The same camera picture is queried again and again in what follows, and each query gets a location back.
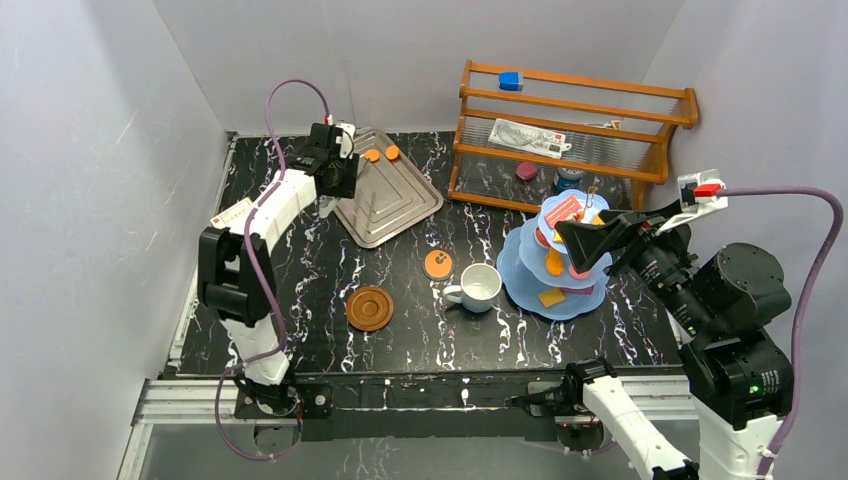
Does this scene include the orange oval pastry piece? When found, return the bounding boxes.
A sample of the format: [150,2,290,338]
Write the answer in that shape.
[545,248,565,277]

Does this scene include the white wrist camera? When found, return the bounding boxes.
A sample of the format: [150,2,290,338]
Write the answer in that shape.
[336,122,356,159]
[658,169,728,233]

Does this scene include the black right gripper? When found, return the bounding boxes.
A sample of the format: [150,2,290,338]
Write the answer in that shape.
[552,197,715,334]

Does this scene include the brown wooden round coaster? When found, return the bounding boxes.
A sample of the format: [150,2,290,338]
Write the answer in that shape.
[345,286,394,332]

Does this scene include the red sprinkled donut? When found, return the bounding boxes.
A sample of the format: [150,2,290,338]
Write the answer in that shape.
[534,229,550,249]

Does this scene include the small white cardboard box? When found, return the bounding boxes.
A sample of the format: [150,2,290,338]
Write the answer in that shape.
[210,197,254,229]

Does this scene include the maroon heart-shaped object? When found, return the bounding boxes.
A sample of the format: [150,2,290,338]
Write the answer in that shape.
[515,162,539,182]

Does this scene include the orange black round coaster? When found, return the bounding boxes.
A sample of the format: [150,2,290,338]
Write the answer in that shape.
[423,249,454,281]

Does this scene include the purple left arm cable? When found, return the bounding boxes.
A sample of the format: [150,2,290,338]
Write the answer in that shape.
[214,79,333,463]

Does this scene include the blue block on shelf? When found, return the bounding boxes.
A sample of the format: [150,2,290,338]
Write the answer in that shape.
[498,71,524,92]

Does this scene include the pink round macaron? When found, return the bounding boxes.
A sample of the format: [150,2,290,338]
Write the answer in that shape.
[568,266,591,280]

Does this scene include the steel serving tray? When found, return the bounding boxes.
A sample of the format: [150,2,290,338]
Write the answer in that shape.
[333,131,443,249]

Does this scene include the magenta cake wedge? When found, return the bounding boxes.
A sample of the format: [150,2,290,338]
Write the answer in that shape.
[561,285,595,295]

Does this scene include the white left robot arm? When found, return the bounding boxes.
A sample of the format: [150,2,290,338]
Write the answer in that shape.
[197,121,359,416]

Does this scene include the blue three-tier cake stand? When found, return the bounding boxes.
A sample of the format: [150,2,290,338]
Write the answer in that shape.
[496,190,612,321]

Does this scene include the packaged ruler protractor set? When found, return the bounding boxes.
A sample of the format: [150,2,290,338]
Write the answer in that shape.
[488,118,572,159]

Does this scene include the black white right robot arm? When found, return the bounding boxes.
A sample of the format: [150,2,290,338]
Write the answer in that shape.
[508,208,794,479]

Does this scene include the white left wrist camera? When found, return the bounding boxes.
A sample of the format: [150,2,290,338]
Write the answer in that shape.
[336,122,356,159]

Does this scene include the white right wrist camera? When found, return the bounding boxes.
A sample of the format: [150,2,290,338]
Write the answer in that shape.
[658,169,728,233]

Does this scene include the blue lidded jar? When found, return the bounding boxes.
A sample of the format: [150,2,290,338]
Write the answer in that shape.
[553,168,585,193]

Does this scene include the white ceramic mug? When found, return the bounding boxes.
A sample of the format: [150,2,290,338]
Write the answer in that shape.
[441,263,502,313]

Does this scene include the small orange round cookie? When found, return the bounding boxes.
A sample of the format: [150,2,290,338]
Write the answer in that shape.
[385,145,400,162]

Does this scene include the pink layered cake slice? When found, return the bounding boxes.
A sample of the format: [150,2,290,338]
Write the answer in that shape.
[542,195,583,228]

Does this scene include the steel food tongs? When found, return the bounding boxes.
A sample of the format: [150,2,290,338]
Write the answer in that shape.
[318,196,340,219]

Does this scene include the wooden two-tier shelf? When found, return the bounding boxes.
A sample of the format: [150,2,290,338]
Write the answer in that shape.
[447,60,700,212]

